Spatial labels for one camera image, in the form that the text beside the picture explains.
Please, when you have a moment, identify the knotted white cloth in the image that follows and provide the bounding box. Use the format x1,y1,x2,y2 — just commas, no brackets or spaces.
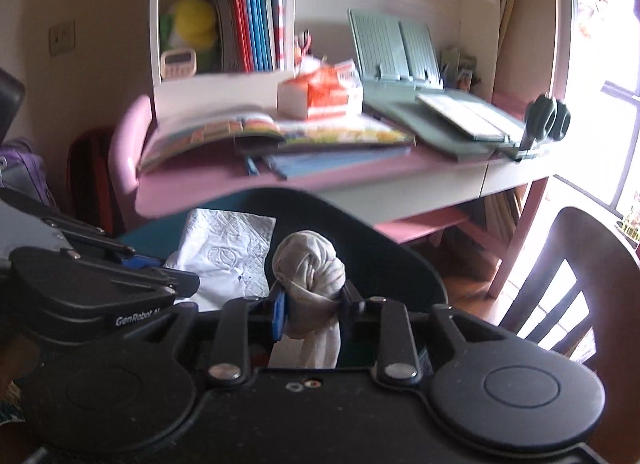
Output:
269,230,346,369

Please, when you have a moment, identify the white embossed napkin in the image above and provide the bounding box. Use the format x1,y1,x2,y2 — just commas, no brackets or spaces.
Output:
165,209,277,313

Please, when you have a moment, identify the red black backpack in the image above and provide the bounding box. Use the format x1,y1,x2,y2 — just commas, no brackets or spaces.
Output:
66,126,124,236

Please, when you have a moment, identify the purple grey backpack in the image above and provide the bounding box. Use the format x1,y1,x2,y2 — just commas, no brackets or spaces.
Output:
0,138,58,209

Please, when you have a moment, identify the blue folder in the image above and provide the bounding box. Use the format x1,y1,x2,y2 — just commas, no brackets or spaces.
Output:
262,146,412,180

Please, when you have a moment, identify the pink study desk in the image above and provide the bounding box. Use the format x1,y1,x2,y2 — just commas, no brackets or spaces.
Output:
107,94,561,300

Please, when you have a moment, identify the colourful open picture book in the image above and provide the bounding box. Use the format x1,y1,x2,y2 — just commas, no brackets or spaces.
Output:
138,108,416,174

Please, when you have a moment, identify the dark wooden chair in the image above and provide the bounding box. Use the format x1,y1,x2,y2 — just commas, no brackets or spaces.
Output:
499,206,639,463

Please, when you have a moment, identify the white digital timer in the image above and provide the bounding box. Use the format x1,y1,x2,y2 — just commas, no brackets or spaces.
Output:
160,47,198,81

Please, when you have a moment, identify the orange white tissue pack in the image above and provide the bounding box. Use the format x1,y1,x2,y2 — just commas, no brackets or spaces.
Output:
277,60,363,121

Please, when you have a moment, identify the black desk clamp knob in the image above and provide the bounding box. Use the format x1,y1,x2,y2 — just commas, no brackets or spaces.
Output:
514,94,570,161

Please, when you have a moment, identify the yellow plush toy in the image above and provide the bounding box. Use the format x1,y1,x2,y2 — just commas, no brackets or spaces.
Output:
158,0,218,73

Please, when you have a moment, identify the green book stand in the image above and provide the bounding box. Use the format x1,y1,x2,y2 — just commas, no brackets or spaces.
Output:
348,9,536,161

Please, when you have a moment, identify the row of books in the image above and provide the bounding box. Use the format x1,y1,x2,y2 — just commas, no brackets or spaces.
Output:
207,0,290,73

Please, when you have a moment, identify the wall switch plate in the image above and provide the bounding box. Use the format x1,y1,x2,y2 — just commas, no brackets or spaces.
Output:
49,20,76,56

